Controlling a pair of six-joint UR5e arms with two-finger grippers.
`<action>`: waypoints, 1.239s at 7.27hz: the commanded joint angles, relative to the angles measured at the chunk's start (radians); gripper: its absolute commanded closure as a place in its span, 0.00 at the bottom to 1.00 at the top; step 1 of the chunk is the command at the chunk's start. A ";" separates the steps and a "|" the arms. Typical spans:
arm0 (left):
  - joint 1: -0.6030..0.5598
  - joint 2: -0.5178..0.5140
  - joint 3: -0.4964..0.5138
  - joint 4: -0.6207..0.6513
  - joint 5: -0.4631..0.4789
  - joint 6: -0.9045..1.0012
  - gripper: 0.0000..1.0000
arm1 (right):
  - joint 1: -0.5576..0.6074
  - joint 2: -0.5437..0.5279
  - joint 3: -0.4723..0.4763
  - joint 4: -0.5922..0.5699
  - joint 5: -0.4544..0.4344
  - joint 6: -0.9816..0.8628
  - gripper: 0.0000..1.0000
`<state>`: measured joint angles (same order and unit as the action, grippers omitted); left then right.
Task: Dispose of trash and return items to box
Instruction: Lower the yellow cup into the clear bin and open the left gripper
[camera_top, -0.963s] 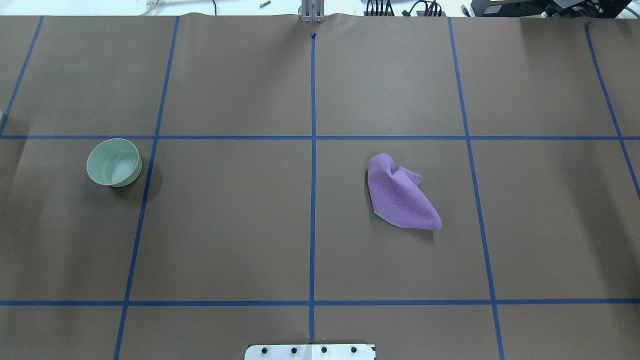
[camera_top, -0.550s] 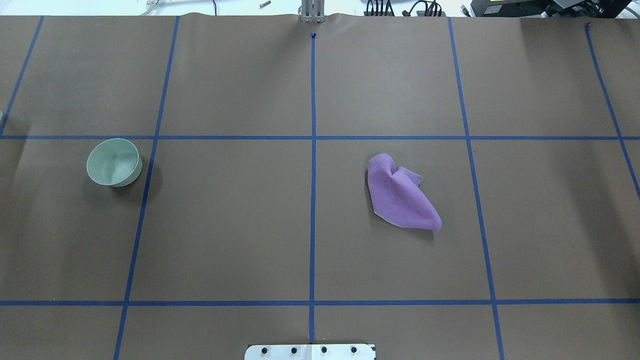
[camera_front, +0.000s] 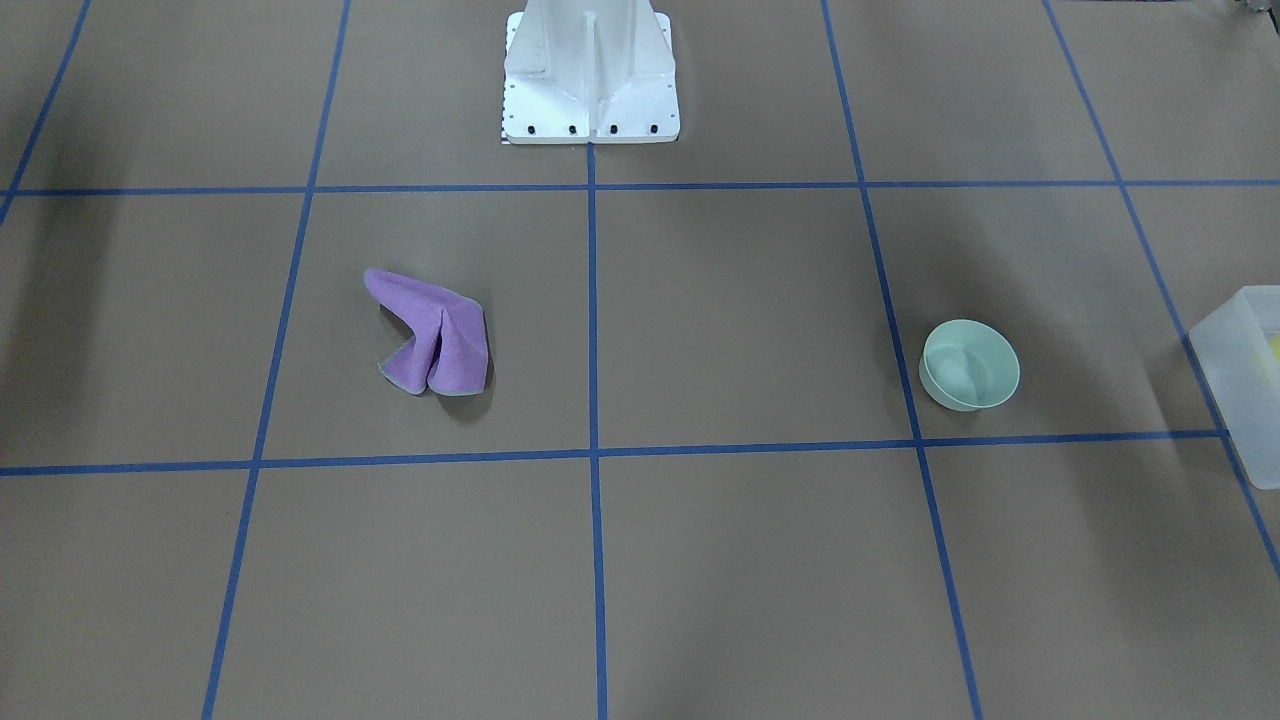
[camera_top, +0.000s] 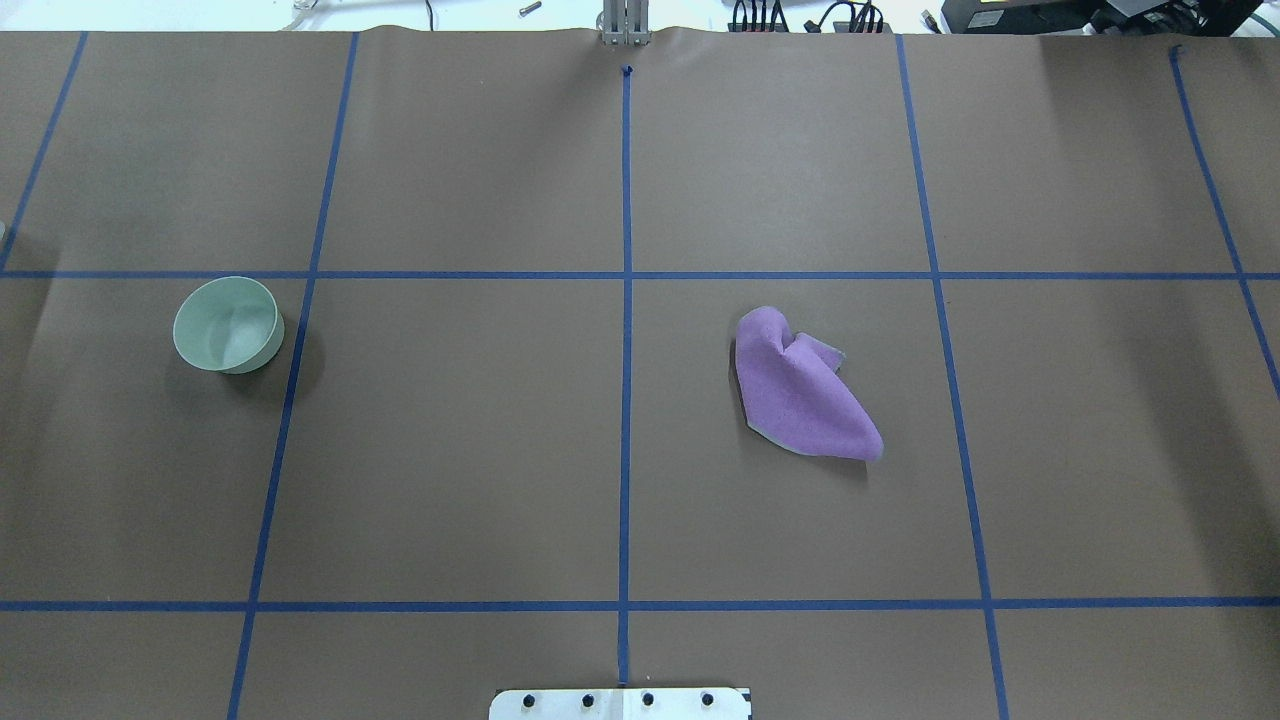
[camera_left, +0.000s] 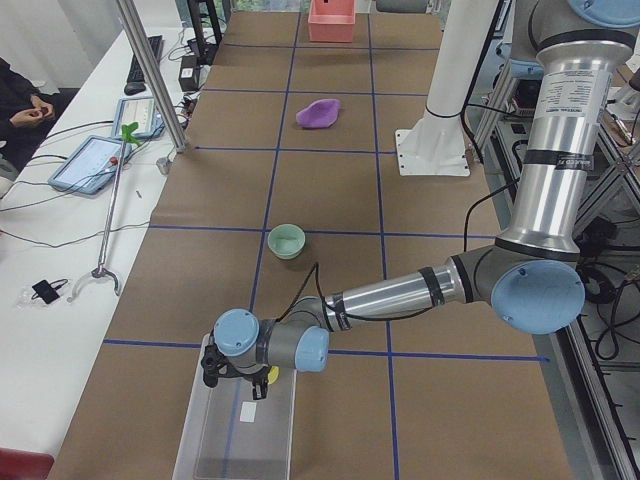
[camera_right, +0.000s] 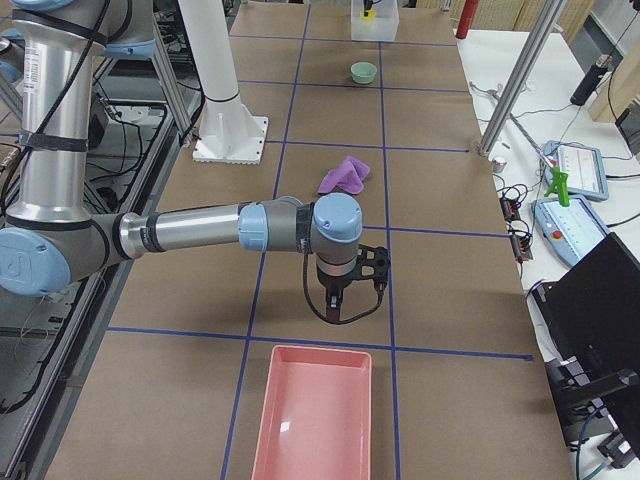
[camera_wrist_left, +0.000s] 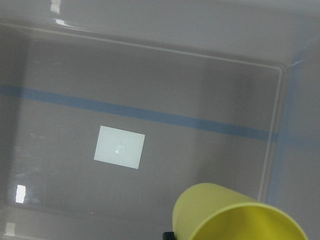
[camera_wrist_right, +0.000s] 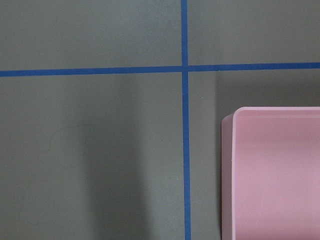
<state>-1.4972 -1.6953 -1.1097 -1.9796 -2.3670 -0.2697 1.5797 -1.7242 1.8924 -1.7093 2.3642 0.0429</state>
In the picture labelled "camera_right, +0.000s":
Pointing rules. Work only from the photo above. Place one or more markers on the far teach pendant tablet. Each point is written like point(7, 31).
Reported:
point(584, 167)

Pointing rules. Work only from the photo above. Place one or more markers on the reacher grabber tool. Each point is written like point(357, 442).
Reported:
point(559, 180)

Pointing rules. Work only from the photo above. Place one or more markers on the teach pendant tablet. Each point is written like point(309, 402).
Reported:
point(572, 231)
point(584, 167)

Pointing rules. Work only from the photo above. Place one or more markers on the purple cloth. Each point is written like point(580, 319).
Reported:
point(349, 177)

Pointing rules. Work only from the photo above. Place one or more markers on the small metal cup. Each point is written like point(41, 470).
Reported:
point(498, 164)

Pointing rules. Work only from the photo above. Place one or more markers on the yellow plastic cup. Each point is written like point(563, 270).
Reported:
point(367, 15)

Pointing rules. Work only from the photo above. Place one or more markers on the aluminium frame post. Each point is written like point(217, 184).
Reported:
point(529, 54)

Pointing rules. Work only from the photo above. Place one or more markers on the mint green bowl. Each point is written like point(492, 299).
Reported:
point(363, 73)

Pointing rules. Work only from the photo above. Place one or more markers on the pink plastic bin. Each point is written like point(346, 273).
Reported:
point(317, 415)

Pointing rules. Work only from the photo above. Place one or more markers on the black bottle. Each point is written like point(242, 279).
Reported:
point(591, 80)

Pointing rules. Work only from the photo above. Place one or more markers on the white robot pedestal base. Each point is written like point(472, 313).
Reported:
point(228, 132)

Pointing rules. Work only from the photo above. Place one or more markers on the near teach pendant tablet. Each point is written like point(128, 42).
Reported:
point(572, 231)

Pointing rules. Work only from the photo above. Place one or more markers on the red fire extinguisher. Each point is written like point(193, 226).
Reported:
point(466, 18)

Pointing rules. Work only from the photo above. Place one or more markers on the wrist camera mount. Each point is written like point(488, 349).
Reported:
point(372, 263)

